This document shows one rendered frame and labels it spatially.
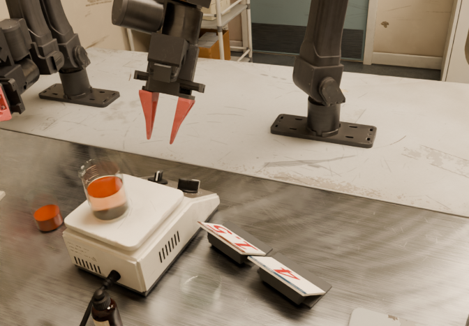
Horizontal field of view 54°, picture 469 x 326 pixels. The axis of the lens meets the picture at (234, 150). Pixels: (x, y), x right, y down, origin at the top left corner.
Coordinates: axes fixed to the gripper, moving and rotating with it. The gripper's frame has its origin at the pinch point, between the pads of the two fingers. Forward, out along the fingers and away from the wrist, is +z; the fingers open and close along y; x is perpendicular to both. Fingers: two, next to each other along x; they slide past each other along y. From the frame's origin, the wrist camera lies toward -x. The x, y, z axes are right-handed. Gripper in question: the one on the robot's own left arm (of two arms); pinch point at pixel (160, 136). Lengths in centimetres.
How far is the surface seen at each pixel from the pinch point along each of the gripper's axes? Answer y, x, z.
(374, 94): 41, 33, -15
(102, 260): -2.5, -13.6, 15.6
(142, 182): -0.6, -5.7, 6.4
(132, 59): -20, 62, -13
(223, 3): -7, 210, -62
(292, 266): 22.0, -11.1, 12.5
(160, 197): 2.8, -9.2, 7.2
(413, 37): 125, 256, -75
